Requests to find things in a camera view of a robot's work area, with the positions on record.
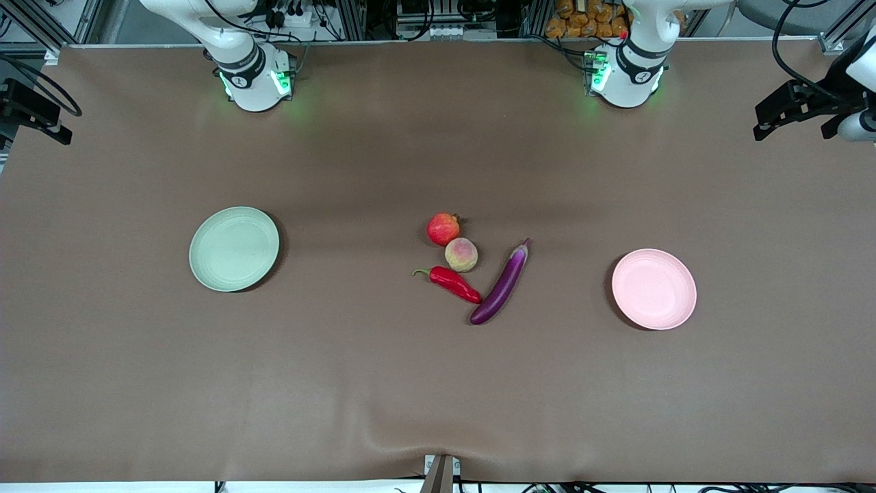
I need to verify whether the aluminium frame post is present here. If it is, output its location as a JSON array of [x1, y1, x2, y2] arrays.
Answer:
[[335, 0, 367, 42]]

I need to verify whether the purple eggplant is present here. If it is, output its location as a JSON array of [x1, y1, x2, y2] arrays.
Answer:
[[469, 238, 533, 326]]

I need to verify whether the bag of orange snacks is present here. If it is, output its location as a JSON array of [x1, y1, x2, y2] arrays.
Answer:
[[545, 0, 632, 39]]

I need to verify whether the aluminium frame rail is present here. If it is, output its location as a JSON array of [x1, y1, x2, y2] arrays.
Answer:
[[0, 0, 103, 57], [818, 0, 876, 55]]

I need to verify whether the grey rounded object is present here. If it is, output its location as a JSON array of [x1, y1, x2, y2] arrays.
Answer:
[[736, 0, 842, 36]]

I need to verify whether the metal table edge bracket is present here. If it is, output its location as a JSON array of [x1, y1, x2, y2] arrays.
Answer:
[[421, 453, 461, 493]]

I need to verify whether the yellow pink peach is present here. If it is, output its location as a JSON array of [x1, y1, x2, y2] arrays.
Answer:
[[445, 237, 479, 273]]

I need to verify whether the green round plate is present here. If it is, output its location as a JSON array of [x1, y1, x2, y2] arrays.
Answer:
[[189, 206, 281, 293]]

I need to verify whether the white power strip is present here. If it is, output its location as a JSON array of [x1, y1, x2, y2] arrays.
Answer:
[[263, 8, 312, 28]]

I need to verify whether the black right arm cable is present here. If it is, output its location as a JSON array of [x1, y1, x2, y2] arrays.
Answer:
[[0, 53, 83, 117]]

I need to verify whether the red chili pepper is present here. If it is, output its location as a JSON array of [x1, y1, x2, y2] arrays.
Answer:
[[411, 266, 483, 305]]

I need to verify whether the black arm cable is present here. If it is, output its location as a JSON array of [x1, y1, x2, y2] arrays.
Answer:
[[772, 0, 876, 103], [0, 53, 83, 117]]

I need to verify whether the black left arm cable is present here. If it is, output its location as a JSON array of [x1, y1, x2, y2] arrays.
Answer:
[[772, 0, 876, 103]]

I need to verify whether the red pomegranate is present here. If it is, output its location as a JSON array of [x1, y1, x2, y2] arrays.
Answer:
[[427, 212, 461, 247]]

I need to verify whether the brown table cloth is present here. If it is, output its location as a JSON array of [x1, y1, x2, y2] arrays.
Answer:
[[0, 38, 876, 483]]

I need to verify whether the pink round plate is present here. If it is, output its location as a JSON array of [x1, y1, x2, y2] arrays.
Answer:
[[611, 249, 697, 331]]

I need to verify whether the white socket strip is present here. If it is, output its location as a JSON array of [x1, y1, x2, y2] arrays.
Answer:
[[397, 24, 466, 40]]

